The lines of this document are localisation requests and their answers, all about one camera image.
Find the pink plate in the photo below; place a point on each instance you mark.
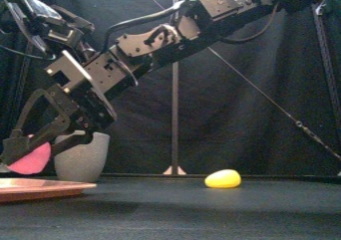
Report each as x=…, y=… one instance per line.
x=35, y=187

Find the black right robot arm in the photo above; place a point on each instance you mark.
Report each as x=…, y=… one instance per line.
x=213, y=15

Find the pink ball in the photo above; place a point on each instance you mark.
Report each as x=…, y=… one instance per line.
x=31, y=162

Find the vertical metal frame pole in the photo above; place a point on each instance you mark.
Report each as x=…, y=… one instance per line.
x=175, y=118

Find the black frame strut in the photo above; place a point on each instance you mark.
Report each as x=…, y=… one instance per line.
x=327, y=51

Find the grey speckled cup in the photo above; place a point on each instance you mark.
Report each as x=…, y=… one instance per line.
x=82, y=161

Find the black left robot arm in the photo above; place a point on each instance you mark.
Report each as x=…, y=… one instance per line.
x=41, y=11

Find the yellow toy lemon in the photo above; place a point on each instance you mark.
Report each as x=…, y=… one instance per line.
x=223, y=179

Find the black backdrop cloth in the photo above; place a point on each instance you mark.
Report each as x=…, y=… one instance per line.
x=249, y=134

